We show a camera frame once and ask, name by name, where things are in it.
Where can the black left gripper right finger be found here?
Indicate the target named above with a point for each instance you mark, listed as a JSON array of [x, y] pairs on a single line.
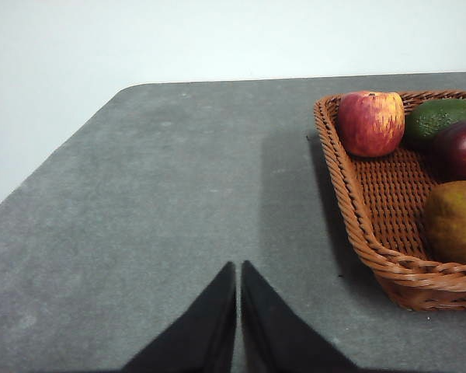
[[272, 334]]

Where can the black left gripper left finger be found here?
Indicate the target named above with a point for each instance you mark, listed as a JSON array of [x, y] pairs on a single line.
[[202, 334]]

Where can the brown wicker basket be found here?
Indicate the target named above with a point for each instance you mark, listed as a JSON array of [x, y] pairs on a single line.
[[388, 202]]

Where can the red yellow apple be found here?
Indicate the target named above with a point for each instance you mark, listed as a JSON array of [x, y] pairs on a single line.
[[371, 124]]

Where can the dark red plum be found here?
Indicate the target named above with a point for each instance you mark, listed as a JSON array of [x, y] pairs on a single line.
[[462, 151]]

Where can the green avocado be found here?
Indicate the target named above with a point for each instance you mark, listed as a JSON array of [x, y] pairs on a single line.
[[439, 116]]

